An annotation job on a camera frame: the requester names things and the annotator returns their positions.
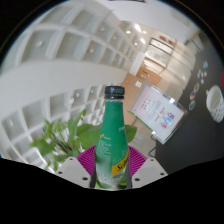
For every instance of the small round blue-green badge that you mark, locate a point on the small round blue-green badge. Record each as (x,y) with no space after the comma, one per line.
(192,105)

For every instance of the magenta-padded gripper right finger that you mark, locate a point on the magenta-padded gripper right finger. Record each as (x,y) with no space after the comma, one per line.
(137,160)

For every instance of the green leafy potted plant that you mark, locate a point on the green leafy potted plant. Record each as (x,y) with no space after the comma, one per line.
(85,135)

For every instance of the clear acrylic sign stand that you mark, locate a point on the clear acrylic sign stand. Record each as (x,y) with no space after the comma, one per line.
(156,111)

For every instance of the round recessed ceiling lights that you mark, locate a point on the round recessed ceiling lights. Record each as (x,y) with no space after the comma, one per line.
(137,28)

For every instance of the green plastic drink bottle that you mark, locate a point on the green plastic drink bottle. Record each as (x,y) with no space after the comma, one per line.
(112,140)

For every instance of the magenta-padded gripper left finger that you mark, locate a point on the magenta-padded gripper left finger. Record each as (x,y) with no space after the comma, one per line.
(85,160)

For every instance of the small blue card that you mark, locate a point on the small blue card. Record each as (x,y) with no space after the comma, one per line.
(205,64)

